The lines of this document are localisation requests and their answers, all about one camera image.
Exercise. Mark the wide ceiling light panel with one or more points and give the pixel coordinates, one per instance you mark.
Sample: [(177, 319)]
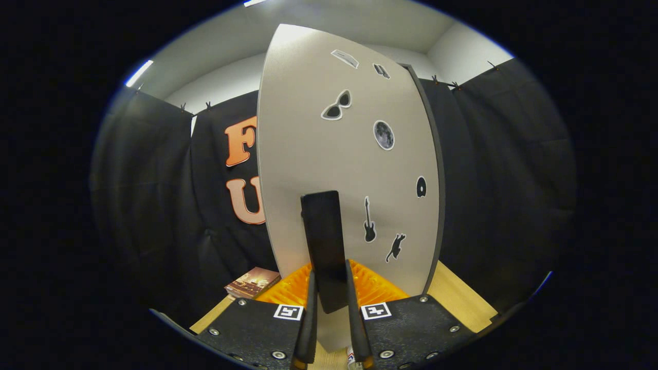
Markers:
[(254, 2)]

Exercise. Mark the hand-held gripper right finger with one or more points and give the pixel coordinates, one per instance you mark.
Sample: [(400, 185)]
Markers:
[(353, 318)]

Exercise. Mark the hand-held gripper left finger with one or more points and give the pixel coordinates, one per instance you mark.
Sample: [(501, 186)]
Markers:
[(311, 318)]

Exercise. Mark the beige shoe cabinet door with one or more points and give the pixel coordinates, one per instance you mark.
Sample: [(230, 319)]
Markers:
[(318, 128)]

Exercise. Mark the narrow ceiling light strip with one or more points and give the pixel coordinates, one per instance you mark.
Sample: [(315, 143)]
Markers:
[(139, 73)]

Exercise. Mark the white canvas shoe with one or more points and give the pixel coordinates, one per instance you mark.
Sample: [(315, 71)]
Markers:
[(351, 355)]

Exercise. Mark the black backdrop cloth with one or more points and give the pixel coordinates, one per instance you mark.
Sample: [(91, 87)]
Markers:
[(154, 205)]

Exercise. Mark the brown cover book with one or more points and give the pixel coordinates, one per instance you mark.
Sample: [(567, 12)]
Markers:
[(252, 282)]

